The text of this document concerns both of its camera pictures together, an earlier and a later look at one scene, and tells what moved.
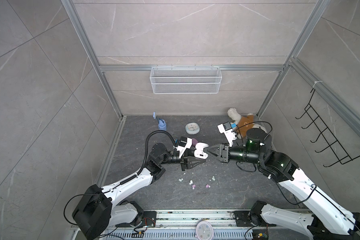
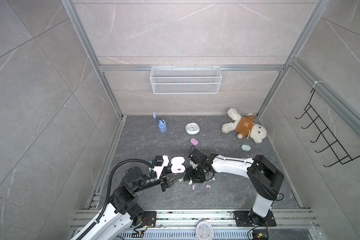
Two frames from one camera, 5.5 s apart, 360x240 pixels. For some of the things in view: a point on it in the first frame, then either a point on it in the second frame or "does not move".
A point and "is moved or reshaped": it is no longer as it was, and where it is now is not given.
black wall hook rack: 341,154 does not move
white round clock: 204,230 does not move
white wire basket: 185,80 does not move
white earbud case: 199,153 is moved or reshaped
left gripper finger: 192,162 -> 163,180
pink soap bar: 194,141 does not move
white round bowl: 192,128 does not move
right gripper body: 225,154 -> 196,174
